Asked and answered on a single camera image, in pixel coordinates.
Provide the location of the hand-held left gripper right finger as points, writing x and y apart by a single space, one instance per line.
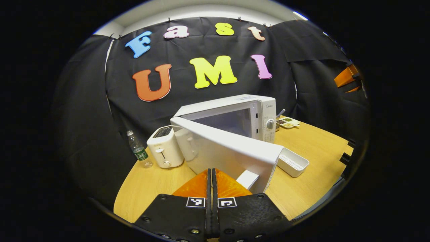
252 218

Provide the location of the small ceiling light panel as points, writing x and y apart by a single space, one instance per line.
299 15

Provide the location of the white toaster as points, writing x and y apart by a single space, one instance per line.
164 149

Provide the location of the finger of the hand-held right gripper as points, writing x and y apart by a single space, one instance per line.
346 77
355 89

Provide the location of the white rectangular tray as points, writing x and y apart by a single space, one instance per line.
294 164

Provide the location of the white divided seasoning dish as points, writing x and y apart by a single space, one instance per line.
289 122

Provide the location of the black backdrop cloth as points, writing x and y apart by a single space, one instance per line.
201 43

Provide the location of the white microwave oven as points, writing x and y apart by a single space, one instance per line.
228 151

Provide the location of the clear plastic water bottle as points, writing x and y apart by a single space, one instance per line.
138 151

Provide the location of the row of black cloth clips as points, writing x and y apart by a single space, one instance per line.
169 19

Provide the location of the black table edge clamp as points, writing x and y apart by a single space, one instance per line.
351 143
345 158

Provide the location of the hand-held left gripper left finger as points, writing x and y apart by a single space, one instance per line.
174 218

